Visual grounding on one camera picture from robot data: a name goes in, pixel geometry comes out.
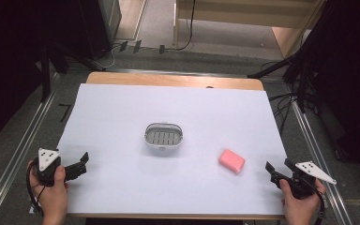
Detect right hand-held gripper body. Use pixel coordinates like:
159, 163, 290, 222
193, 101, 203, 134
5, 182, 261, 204
270, 160, 338, 201

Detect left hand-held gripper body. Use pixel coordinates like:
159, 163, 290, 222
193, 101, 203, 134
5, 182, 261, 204
32, 147, 68, 188

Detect person's right hand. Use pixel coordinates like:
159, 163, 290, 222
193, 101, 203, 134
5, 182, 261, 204
278, 178, 328, 221

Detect person's left hand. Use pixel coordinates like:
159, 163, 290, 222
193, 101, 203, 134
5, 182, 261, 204
26, 159, 70, 221

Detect pink soap bar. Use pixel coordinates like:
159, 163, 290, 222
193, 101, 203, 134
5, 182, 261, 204
217, 148, 247, 175

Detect black metal stand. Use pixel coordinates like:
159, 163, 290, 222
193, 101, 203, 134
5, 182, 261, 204
39, 41, 107, 103
247, 46, 315, 114

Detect grey soap dish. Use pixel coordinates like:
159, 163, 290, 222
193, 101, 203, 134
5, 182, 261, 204
143, 122, 185, 151

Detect white paper sheet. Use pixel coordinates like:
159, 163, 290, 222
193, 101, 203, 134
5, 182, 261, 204
56, 82, 289, 218

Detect black curtain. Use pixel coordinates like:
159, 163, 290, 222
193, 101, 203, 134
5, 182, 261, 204
289, 0, 360, 186

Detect grey cabinet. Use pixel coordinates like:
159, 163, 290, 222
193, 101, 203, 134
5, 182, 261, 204
97, 0, 123, 42

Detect light wooden shelf unit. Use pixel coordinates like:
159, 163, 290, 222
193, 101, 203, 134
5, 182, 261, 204
172, 0, 327, 60

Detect metal floor rail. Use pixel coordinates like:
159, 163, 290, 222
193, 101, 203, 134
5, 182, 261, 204
288, 92, 354, 225
0, 72, 61, 225

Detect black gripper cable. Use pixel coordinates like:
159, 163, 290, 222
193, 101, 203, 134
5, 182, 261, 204
25, 157, 45, 218
303, 177, 326, 225

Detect black floor cables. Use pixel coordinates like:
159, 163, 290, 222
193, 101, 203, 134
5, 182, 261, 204
267, 89, 298, 136

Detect white floor cable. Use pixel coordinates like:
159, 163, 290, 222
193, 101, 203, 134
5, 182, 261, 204
91, 43, 124, 70

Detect black hanging cable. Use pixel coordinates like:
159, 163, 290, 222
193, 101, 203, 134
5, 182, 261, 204
177, 0, 198, 52

